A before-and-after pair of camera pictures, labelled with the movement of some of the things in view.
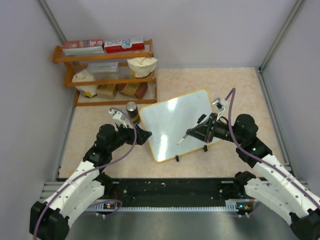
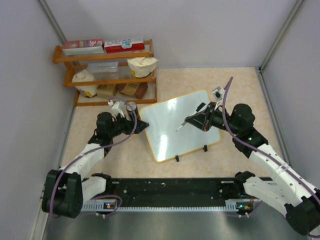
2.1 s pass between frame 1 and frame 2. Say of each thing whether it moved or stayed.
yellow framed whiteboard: stayed
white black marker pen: moved
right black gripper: moved
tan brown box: stayed
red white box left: stayed
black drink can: stayed
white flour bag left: stayed
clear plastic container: stayed
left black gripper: moved
